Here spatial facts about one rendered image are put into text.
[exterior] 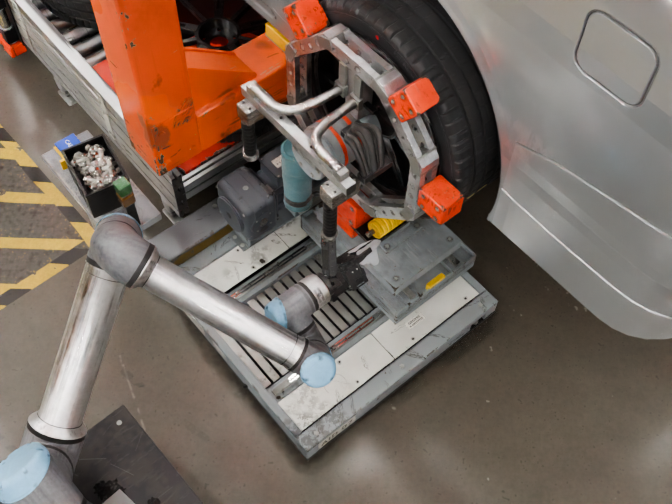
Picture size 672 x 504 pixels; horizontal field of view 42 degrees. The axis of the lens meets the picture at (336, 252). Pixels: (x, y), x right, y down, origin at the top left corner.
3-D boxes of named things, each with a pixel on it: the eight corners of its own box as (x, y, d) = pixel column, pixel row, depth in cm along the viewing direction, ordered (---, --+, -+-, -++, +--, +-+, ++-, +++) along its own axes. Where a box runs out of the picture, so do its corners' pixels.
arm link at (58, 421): (3, 492, 218) (91, 212, 206) (16, 460, 234) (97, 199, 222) (64, 505, 221) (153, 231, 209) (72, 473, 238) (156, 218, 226)
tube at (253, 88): (348, 96, 221) (349, 66, 212) (288, 133, 215) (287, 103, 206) (305, 57, 228) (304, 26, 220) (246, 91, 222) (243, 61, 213)
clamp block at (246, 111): (276, 111, 229) (275, 97, 224) (248, 127, 225) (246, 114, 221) (264, 99, 231) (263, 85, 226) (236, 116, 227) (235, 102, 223)
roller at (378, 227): (445, 196, 267) (448, 184, 262) (373, 247, 256) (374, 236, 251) (432, 184, 269) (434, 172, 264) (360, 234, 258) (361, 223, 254)
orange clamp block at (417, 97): (424, 108, 210) (442, 100, 202) (399, 124, 207) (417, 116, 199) (409, 83, 209) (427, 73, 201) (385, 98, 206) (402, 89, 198)
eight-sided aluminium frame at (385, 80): (425, 242, 246) (449, 113, 200) (407, 254, 244) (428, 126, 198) (304, 127, 268) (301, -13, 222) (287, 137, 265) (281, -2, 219)
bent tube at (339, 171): (400, 143, 213) (404, 114, 204) (340, 183, 207) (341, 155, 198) (354, 101, 221) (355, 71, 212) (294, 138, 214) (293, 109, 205)
